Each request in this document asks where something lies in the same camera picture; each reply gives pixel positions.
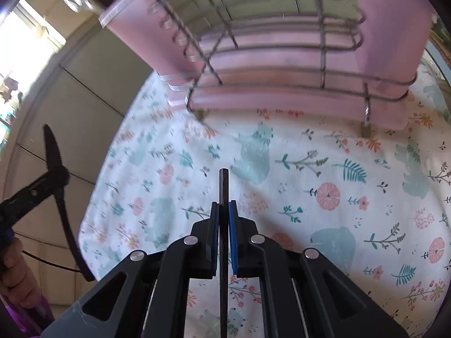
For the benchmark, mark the black serrated knife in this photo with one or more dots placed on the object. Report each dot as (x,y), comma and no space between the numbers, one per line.
(53,148)

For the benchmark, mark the bright window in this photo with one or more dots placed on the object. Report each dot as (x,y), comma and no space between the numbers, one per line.
(31,42)

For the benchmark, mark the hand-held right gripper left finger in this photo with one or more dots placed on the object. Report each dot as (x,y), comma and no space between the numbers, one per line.
(215,239)

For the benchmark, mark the plain pink utensil holder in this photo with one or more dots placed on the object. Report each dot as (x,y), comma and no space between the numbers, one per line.
(391,24)

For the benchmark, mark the person's left hand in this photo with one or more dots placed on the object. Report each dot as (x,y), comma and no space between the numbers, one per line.
(17,274)

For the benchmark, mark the floral bear tablecloth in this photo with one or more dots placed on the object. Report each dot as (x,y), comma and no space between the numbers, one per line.
(317,155)

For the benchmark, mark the black cutlery piece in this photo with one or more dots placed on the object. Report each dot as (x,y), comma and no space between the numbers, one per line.
(223,190)

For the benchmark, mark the pink drain tray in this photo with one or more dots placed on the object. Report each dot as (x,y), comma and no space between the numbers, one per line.
(282,95)

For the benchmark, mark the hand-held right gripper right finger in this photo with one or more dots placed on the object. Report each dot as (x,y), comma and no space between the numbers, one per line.
(232,239)

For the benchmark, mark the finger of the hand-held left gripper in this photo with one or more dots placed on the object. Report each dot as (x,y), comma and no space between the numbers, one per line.
(35,192)

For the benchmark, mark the clear-rimmed pink utensil holder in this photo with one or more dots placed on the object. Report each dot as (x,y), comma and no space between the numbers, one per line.
(148,31)

